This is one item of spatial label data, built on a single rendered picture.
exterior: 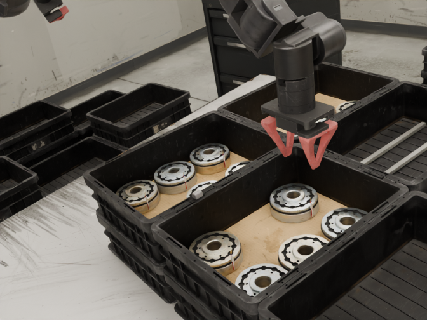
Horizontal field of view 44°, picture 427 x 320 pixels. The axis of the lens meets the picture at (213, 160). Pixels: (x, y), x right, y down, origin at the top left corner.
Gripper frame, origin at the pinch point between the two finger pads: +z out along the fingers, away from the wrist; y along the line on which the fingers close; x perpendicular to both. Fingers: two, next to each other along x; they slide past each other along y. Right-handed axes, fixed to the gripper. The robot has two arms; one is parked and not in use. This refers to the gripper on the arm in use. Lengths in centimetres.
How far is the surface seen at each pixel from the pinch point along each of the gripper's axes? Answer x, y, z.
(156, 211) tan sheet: 10.0, 38.3, 23.6
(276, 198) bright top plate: -8.2, 16.9, 20.2
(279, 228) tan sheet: -4.0, 12.0, 23.5
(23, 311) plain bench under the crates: 44, 47, 37
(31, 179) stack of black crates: 16, 126, 48
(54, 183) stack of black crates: 2, 154, 69
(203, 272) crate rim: 19.9, 4.1, 14.4
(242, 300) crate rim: 19.8, -5.8, 13.8
